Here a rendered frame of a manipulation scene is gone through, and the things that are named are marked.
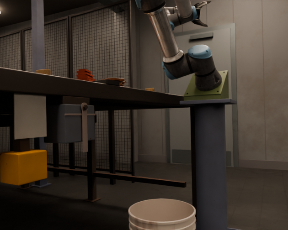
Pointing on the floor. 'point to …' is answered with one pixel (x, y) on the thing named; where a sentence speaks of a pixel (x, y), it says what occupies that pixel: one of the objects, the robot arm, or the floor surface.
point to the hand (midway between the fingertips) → (209, 13)
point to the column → (210, 163)
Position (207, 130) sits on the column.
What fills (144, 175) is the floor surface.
